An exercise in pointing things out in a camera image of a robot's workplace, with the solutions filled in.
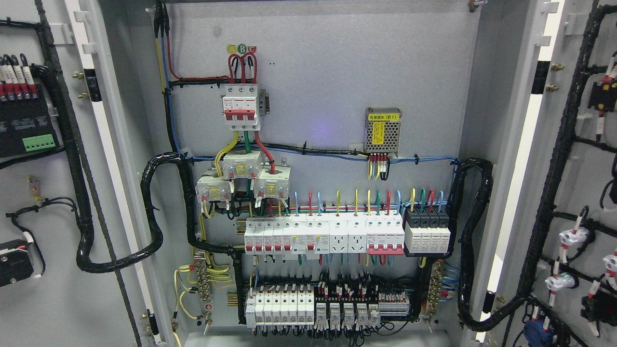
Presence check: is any grey cabinet door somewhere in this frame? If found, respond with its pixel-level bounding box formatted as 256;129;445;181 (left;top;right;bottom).
458;0;616;347
0;0;155;347

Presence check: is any grey cabinet body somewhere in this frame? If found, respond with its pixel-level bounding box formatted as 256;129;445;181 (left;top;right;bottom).
99;0;479;323

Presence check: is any white socket breaker row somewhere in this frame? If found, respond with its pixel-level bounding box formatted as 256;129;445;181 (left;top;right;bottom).
244;212;404;260

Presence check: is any metal mesh power supply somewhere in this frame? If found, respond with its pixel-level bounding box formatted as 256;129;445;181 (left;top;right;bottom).
364;107;402;154

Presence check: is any red white main breaker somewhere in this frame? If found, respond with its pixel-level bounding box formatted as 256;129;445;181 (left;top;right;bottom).
222;83;262;131

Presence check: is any black white surge protector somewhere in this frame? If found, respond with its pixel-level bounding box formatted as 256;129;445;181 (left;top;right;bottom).
404;207;452;259

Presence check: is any lower relay terminal row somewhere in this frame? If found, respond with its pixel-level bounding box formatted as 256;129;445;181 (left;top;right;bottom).
244;271;412;341

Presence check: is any black digital power meter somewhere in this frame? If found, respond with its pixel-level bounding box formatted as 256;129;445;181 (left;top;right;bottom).
0;84;58;158

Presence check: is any black right cable harness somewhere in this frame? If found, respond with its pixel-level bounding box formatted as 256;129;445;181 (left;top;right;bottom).
451;158;528;331

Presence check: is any black cable harness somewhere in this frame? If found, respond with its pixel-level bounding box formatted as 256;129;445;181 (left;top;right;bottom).
451;158;528;331
29;19;246;324

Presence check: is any black left cable harness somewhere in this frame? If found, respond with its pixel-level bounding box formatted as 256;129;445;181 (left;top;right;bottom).
29;19;246;324

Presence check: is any white rotary selector switch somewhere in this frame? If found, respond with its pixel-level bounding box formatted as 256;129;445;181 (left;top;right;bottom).
0;239;33;286

